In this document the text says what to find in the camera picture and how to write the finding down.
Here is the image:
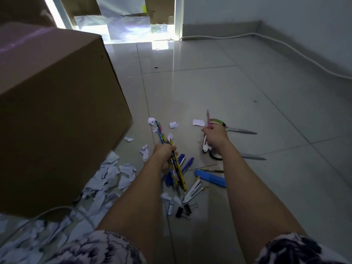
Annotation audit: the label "person's left hand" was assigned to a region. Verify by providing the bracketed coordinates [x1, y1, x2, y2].
[151, 143, 179, 173]

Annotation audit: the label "person's right hand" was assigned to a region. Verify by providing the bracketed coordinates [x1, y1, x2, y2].
[201, 123, 231, 156]

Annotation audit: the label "purple and white stapler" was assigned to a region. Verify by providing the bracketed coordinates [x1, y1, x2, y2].
[202, 134, 213, 154]

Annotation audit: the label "bunch of patterned pencils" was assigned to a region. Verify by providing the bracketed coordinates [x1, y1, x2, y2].
[154, 120, 188, 193]

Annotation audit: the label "blue stapler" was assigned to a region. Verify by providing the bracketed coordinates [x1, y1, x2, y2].
[164, 153, 195, 188]

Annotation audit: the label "green-handled scissors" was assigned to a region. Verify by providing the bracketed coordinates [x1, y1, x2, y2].
[210, 118, 258, 135]
[209, 149, 267, 161]

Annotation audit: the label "blue utility knife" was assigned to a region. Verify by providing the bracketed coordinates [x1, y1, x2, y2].
[194, 169, 227, 188]

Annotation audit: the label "silver stapler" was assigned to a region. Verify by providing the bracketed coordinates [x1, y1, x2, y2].
[181, 177, 209, 205]

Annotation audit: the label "pile of white paper scraps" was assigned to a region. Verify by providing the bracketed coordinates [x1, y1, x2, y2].
[0, 117, 206, 264]

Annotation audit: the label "brown cardboard box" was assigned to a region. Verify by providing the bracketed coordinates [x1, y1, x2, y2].
[0, 22, 133, 219]
[0, 0, 57, 28]

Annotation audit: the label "person's left forearm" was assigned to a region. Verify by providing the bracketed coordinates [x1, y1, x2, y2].
[96, 159, 169, 264]

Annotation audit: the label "person's right forearm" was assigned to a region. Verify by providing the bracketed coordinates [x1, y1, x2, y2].
[219, 149, 309, 264]

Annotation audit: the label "brown cardboard sheet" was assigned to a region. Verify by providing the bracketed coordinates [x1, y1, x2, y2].
[144, 0, 176, 26]
[59, 0, 103, 17]

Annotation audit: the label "flattened brown cardboard box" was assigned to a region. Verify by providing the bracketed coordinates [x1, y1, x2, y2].
[0, 0, 57, 28]

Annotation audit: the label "thick white cable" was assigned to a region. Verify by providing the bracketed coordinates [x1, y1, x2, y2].
[178, 32, 352, 80]

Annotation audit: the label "thin white cable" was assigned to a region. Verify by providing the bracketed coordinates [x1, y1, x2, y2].
[0, 205, 97, 246]

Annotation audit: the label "white door frame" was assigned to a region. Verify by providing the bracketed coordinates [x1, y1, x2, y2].
[43, 0, 80, 31]
[174, 0, 184, 41]

